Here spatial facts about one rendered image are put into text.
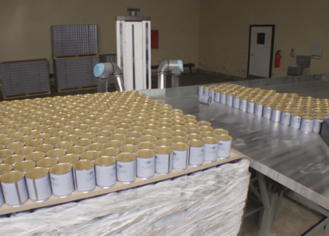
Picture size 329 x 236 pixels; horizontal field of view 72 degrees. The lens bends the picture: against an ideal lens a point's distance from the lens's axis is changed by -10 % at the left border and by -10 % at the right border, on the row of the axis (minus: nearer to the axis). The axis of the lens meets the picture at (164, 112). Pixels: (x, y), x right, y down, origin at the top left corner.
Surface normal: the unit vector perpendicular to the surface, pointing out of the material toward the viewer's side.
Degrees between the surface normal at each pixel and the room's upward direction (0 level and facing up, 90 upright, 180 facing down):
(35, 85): 90
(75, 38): 88
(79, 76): 90
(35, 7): 90
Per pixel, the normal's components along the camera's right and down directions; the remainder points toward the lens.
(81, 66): 0.46, 0.27
